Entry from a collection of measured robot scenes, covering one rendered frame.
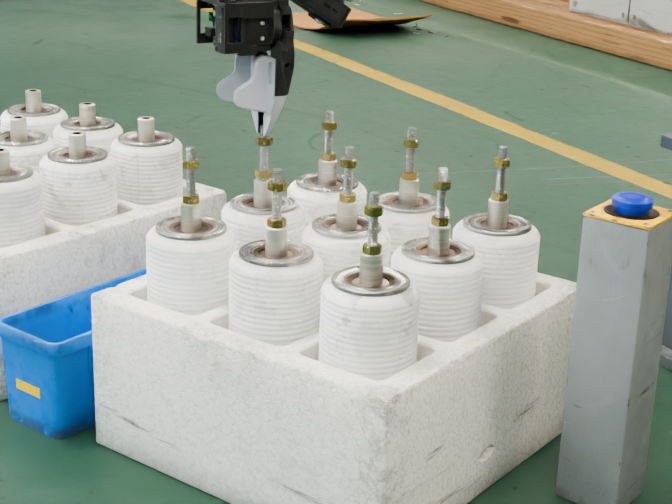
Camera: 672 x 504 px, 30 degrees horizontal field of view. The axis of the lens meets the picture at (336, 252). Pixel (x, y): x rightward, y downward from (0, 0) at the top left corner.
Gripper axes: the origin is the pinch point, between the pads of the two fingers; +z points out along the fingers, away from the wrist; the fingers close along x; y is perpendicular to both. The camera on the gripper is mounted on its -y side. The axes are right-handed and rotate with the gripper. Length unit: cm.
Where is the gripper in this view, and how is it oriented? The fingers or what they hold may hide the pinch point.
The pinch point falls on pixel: (269, 121)
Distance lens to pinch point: 140.3
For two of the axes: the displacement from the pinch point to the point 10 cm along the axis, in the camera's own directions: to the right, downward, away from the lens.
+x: 5.1, 3.0, -8.1
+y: -8.6, 1.5, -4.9
